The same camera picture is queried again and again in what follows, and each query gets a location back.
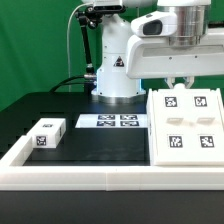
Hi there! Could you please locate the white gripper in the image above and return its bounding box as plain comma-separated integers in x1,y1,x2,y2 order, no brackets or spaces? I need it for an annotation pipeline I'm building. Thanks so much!
126,28,224,89

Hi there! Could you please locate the white cabinet door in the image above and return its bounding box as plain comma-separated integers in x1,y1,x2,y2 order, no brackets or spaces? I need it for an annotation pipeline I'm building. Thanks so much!
187,89,224,165
153,91,184,164

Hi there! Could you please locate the white cabinet body box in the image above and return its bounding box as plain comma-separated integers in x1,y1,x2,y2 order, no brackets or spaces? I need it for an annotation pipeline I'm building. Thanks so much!
147,86,224,166

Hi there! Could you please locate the small white block with tag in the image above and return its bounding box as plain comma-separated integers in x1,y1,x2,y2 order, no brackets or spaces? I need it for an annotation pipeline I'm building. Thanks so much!
27,118,66,148

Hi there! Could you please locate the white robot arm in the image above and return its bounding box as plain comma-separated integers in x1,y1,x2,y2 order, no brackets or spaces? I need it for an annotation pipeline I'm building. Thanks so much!
82,0,224,103

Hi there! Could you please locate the white flat top panel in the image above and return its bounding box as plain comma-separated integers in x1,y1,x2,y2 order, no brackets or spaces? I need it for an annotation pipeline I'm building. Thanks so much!
75,114,147,128

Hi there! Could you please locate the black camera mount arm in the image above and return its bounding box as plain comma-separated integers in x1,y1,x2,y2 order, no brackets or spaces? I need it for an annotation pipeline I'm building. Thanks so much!
75,4,125,95

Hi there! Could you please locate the black cable bundle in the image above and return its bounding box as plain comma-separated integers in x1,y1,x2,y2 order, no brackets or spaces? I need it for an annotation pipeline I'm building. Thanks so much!
49,75,98,94

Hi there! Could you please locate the white cable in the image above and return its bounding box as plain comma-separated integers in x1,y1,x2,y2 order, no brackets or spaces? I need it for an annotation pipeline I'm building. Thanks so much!
66,3,88,94

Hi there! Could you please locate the white U-shaped boundary frame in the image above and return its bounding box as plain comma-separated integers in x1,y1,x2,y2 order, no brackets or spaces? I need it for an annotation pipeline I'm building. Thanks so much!
0,136,224,191

